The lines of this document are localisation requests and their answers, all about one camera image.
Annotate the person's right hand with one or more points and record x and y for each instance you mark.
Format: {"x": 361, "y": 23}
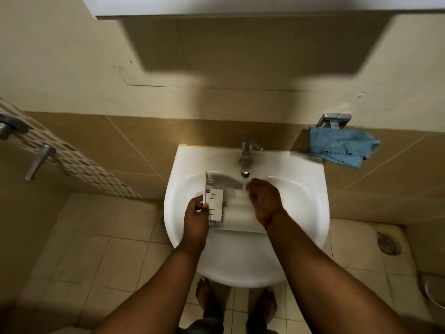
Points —
{"x": 266, "y": 201}

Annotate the person's left hand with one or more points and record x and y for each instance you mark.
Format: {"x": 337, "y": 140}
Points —
{"x": 196, "y": 226}

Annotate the blue cloth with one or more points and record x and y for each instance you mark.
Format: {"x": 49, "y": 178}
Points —
{"x": 342, "y": 146}

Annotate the person's left forearm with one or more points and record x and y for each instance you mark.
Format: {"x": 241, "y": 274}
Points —
{"x": 156, "y": 295}

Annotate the person's right forearm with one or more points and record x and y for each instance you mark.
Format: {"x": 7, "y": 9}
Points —
{"x": 330, "y": 285}

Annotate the person's left foot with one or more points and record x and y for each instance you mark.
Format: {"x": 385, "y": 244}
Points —
{"x": 204, "y": 293}

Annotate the person's foot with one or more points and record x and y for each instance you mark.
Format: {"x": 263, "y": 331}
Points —
{"x": 204, "y": 293}
{"x": 269, "y": 306}

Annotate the person's right foot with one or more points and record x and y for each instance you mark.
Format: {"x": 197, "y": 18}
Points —
{"x": 269, "y": 306}

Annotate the red thread wristband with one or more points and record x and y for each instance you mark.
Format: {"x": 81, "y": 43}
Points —
{"x": 274, "y": 217}

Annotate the round steel floor drain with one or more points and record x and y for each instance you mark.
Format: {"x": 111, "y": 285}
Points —
{"x": 162, "y": 222}
{"x": 388, "y": 244}

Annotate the chrome sink faucet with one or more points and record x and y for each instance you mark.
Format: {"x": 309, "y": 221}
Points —
{"x": 247, "y": 158}

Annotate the white ceramic sink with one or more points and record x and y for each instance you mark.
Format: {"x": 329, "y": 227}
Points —
{"x": 243, "y": 260}

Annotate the steel dustbin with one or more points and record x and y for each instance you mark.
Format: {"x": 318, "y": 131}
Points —
{"x": 436, "y": 290}

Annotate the white mirror cabinet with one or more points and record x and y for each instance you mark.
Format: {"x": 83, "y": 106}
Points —
{"x": 243, "y": 5}

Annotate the chrome shower mixer valve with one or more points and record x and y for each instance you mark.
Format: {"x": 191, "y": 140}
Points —
{"x": 10, "y": 125}

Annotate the chrome wall hook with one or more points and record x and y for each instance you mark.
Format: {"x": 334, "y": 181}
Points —
{"x": 333, "y": 119}

